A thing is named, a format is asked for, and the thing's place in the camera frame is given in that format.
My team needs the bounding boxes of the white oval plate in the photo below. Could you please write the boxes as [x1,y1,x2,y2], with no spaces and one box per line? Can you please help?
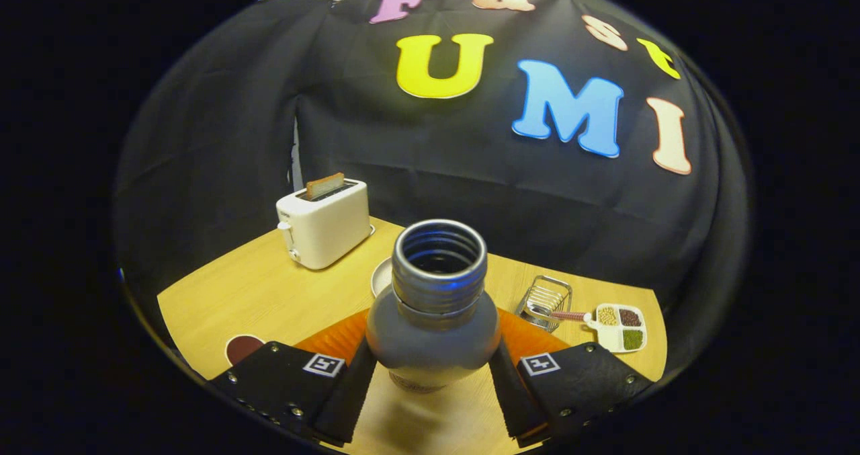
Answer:
[371,257,396,298]

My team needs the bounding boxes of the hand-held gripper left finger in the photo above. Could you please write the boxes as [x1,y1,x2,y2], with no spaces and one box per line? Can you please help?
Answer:
[210,308,378,446]

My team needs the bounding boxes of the toast slice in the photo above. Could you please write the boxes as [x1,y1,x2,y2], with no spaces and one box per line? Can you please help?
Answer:
[306,172,345,200]

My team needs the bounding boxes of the silver metal bottle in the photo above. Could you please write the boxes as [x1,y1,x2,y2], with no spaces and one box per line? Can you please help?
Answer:
[365,218,503,392]

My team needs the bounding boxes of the cream white toaster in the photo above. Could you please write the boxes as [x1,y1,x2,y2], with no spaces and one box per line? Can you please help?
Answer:
[275,178,376,271]

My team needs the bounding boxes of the wooden table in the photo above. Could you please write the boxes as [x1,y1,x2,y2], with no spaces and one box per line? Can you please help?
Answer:
[157,216,668,455]

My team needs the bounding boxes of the small wire basket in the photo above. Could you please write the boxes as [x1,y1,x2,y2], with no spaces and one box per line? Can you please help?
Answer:
[515,275,573,333]

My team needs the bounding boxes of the cream cup with wooden handle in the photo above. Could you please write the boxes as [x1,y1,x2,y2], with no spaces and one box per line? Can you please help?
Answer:
[224,334,267,367]

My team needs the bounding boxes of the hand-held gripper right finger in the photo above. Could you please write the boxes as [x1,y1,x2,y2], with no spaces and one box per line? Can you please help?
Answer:
[487,308,654,448]

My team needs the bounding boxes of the white divided bean tray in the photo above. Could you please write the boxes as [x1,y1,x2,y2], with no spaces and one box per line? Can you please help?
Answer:
[583,303,648,354]

